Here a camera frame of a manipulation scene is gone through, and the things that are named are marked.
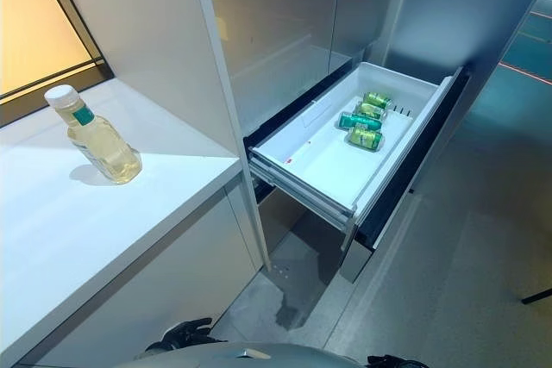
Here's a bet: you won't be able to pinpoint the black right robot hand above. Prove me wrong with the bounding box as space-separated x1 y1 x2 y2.
366 353 417 368

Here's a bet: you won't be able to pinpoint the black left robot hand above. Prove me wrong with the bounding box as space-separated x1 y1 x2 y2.
146 318 228 354

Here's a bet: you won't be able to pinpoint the yellow drink bottle white cap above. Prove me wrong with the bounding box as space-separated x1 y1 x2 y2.
44 84 143 186

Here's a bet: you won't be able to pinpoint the white fridge drawer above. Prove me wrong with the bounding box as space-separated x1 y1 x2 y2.
243 61 471 285

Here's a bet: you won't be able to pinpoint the stainless steel fridge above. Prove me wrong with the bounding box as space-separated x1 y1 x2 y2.
189 0 552 287

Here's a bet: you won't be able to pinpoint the robot silver legs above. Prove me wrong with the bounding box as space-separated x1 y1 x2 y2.
116 340 415 368

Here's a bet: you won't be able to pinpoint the black furniture leg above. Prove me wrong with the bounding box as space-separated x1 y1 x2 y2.
520 281 552 305

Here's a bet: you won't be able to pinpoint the light green drink can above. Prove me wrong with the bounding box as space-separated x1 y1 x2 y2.
354 102 388 122
361 91 394 111
344 125 385 152

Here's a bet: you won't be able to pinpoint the dark green drink can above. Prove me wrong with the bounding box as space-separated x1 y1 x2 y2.
336 111 383 132

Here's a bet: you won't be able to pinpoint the tall white cabinet panel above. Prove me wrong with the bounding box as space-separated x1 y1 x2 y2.
47 0 271 272

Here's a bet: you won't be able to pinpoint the yellow window with black frame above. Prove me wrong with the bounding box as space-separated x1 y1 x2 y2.
0 0 117 104

